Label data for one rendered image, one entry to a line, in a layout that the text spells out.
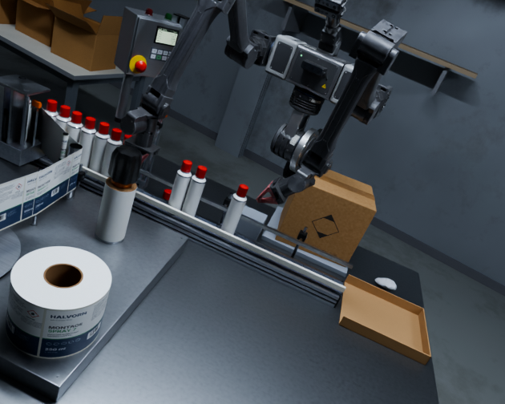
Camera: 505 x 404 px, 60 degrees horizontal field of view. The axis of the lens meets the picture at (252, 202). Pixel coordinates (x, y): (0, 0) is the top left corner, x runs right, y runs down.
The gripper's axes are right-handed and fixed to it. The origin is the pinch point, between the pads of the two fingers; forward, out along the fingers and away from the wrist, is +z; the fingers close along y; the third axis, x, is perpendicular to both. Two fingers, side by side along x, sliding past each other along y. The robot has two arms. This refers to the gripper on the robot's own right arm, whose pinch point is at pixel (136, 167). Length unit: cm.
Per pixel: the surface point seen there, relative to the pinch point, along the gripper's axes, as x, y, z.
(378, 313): 10, 97, 18
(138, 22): 5.4, -13.1, -43.6
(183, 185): 4.1, 16.4, 0.9
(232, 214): 4.3, 35.7, 3.3
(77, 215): -20.0, -6.6, 13.4
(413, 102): 282, 108, -17
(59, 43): 138, -135, 17
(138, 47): 6.7, -12.1, -36.2
